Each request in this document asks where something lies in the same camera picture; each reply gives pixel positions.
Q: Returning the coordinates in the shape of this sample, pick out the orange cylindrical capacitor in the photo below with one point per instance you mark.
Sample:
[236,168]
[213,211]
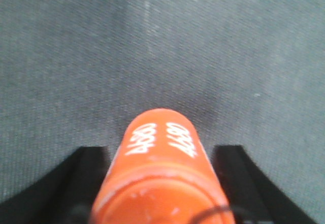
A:
[160,174]

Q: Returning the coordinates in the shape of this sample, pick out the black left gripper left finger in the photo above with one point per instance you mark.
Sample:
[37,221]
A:
[65,194]

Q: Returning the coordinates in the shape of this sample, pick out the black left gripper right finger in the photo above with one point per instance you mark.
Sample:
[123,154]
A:
[253,196]

